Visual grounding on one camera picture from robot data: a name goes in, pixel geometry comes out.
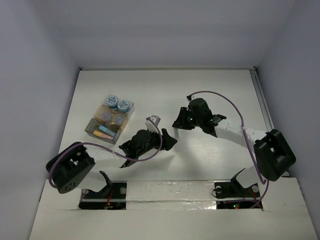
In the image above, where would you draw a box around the blue splash label jar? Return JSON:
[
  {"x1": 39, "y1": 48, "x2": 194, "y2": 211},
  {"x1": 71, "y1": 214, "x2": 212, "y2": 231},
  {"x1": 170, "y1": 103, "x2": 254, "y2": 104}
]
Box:
[{"x1": 104, "y1": 95, "x2": 119, "y2": 109}]

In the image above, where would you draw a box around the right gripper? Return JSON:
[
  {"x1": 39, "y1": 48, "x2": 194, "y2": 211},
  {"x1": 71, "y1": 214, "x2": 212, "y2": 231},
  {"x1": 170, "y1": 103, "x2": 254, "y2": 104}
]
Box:
[{"x1": 172, "y1": 106, "x2": 203, "y2": 130}]

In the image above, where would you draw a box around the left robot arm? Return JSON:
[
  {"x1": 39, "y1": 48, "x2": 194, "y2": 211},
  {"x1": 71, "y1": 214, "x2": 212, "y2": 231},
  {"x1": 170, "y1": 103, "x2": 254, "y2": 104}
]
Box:
[{"x1": 45, "y1": 128, "x2": 178, "y2": 194}]

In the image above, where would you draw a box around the grey plastic bin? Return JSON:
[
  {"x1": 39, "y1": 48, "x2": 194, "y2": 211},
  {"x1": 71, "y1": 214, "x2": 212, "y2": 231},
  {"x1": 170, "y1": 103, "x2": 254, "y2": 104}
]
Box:
[{"x1": 84, "y1": 118, "x2": 121, "y2": 144}]

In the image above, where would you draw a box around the aluminium side rail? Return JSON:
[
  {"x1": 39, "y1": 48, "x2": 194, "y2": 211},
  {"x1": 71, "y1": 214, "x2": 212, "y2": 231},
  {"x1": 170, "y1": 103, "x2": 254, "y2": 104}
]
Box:
[{"x1": 249, "y1": 68, "x2": 296, "y2": 182}]

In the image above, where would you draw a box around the purple clip jar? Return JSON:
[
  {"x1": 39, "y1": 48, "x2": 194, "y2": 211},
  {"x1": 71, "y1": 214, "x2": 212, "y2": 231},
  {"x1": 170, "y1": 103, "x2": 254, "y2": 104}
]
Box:
[{"x1": 100, "y1": 111, "x2": 113, "y2": 124}]

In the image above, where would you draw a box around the blue marker pen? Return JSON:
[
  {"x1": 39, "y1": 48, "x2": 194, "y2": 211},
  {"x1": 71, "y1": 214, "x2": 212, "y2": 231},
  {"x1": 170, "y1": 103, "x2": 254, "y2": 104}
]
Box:
[{"x1": 105, "y1": 127, "x2": 116, "y2": 137}]

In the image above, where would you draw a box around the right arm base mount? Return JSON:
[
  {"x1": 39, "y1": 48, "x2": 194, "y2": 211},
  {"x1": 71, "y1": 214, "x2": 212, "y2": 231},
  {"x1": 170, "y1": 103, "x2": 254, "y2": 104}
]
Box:
[{"x1": 211, "y1": 168, "x2": 263, "y2": 210}]

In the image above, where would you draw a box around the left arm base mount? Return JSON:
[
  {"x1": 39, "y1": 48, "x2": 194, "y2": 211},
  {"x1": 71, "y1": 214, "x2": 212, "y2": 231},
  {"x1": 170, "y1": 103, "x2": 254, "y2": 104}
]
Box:
[{"x1": 78, "y1": 170, "x2": 127, "y2": 210}]

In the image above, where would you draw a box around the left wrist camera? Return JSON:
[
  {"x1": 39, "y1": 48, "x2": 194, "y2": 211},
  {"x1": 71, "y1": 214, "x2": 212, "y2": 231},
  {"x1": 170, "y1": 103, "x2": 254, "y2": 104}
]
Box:
[{"x1": 145, "y1": 115, "x2": 161, "y2": 133}]

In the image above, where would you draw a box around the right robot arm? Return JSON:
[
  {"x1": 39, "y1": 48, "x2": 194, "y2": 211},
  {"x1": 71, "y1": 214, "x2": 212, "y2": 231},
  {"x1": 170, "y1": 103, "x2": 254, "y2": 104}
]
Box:
[{"x1": 172, "y1": 98, "x2": 297, "y2": 196}]

